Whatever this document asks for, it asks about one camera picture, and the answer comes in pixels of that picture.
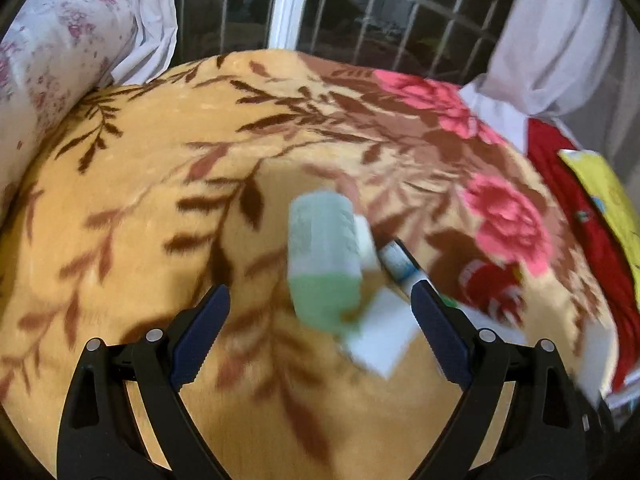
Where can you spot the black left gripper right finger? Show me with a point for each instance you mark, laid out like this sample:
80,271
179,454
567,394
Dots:
519,415

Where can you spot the right white pink curtain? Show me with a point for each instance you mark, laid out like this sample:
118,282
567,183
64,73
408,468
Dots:
572,60

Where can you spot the floral pink pillow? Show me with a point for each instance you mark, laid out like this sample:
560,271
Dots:
54,52

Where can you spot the white box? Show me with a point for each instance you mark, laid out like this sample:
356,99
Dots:
383,335

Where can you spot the window with metal bars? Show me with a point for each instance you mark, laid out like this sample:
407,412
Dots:
450,40

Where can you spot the floral plush bed blanket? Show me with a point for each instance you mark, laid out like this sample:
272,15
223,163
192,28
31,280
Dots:
148,195

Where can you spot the small white dropper bottle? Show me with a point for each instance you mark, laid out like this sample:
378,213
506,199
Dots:
400,265

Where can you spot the yellow cartoon pillow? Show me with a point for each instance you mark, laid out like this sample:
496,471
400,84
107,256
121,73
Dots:
606,191

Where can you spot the red white yarn ornament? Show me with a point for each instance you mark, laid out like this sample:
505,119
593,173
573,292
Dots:
495,290

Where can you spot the green white lotion bottle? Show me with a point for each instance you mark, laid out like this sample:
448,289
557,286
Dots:
324,274

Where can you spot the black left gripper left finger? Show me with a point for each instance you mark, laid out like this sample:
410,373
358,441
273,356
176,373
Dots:
123,416

